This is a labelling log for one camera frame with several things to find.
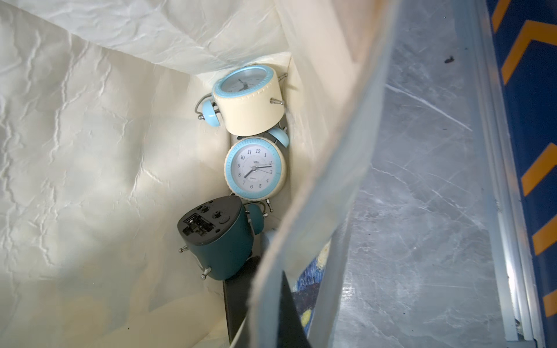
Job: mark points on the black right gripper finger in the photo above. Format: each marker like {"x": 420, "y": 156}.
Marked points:
{"x": 290, "y": 330}

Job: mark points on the black twin-bell alarm clock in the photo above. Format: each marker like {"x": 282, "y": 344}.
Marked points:
{"x": 236, "y": 292}

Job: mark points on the dark teal triangular clock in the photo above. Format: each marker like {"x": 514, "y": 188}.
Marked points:
{"x": 220, "y": 234}

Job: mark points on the cream blue-rim alarm clock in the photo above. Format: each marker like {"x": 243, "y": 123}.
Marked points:
{"x": 255, "y": 168}

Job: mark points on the light blue round clock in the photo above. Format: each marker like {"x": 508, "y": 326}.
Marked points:
{"x": 247, "y": 101}

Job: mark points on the cream canvas bag blue print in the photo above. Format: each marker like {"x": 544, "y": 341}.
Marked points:
{"x": 102, "y": 153}

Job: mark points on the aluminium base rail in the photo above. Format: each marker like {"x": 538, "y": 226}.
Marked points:
{"x": 512, "y": 259}

